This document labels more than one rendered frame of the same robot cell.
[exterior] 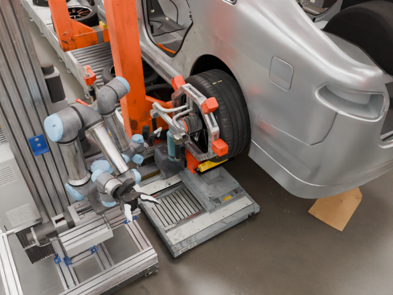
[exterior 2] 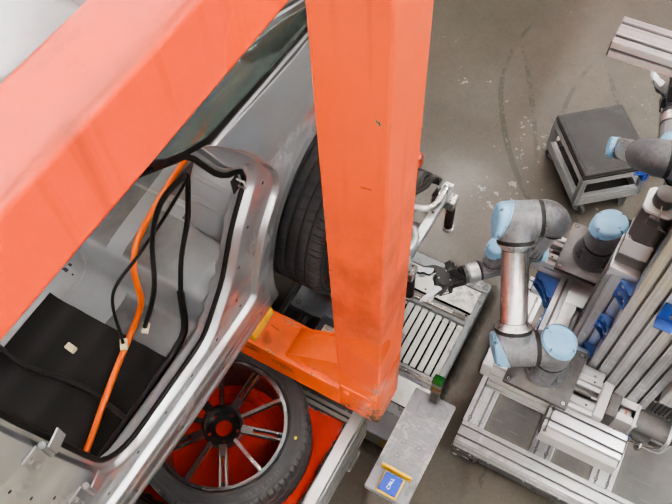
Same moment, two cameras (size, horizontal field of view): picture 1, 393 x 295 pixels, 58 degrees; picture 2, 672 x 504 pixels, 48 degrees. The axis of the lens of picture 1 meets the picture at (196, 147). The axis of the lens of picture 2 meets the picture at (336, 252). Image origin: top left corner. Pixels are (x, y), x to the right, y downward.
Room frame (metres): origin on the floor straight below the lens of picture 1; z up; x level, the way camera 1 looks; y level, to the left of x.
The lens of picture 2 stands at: (2.85, 1.36, 3.21)
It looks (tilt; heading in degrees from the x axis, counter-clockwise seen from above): 59 degrees down; 245
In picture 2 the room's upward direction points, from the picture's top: 4 degrees counter-clockwise
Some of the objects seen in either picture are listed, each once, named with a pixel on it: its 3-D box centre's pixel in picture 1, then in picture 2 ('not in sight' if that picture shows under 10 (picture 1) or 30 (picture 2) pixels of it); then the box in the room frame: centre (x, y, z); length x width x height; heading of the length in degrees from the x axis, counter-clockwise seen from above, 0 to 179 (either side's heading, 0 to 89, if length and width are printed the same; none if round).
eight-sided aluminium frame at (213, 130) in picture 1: (193, 123); not in sight; (2.06, 0.02, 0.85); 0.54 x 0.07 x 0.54; 32
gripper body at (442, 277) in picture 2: (147, 140); (450, 279); (1.92, 0.35, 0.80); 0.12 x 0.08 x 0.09; 167
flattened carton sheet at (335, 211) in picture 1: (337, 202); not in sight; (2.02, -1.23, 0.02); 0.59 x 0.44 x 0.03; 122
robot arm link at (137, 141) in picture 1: (136, 144); (500, 252); (1.75, 0.39, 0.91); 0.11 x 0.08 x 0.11; 153
